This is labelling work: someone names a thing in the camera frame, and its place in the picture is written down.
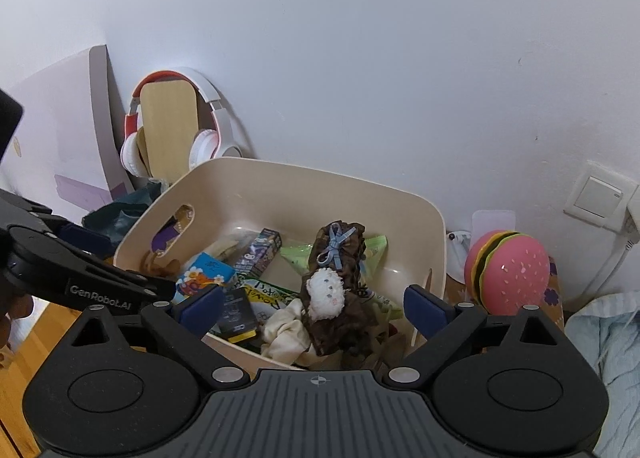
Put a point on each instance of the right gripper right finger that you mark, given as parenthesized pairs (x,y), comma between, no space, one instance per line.
(449,332)

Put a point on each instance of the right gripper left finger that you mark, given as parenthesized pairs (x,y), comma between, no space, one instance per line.
(177,332)

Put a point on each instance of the black box gold character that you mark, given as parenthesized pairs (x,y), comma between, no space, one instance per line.
(237,322)

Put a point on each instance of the blue cartoon tissue pack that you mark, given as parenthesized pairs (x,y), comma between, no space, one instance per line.
(202,272)

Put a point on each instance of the green snack packet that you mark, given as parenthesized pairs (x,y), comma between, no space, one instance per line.
(326,289)

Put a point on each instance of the cream fabric scrunchie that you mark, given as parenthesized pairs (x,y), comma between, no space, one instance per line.
(285,338)

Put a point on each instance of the clear plastic snack bag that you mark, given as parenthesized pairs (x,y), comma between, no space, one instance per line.
(225,247)

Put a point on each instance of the dark green bag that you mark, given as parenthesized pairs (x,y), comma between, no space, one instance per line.
(114,220)

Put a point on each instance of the pink hamburger plush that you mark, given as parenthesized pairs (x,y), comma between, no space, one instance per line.
(506,270)

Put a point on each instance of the beige plastic storage bin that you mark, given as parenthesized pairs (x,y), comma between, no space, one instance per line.
(231,197)

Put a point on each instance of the grey leaning board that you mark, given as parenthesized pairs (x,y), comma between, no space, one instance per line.
(118,183)

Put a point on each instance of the light blue cloth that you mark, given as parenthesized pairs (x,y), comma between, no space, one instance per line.
(606,332)

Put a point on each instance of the wooden headphone stand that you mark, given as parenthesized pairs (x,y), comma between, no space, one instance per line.
(170,120)

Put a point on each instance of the red white headphones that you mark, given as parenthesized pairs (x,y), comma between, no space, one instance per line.
(213,140)

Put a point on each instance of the white wall socket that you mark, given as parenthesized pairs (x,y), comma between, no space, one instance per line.
(600,197)

